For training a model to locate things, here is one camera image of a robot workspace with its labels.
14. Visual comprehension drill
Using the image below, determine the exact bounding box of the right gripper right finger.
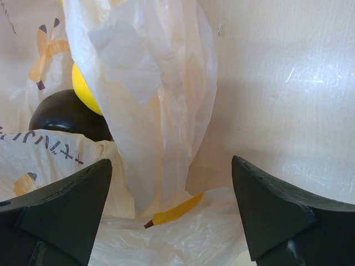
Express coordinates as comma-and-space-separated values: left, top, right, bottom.
232, 156, 354, 265

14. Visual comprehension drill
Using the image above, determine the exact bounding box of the yellow lemon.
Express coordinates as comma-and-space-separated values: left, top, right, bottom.
72, 63, 103, 116

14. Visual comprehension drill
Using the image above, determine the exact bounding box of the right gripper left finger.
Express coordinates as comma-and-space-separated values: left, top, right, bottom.
1, 159, 112, 265

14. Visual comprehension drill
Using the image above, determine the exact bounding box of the translucent printed plastic bag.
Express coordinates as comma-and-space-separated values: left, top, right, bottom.
1, 1, 246, 265

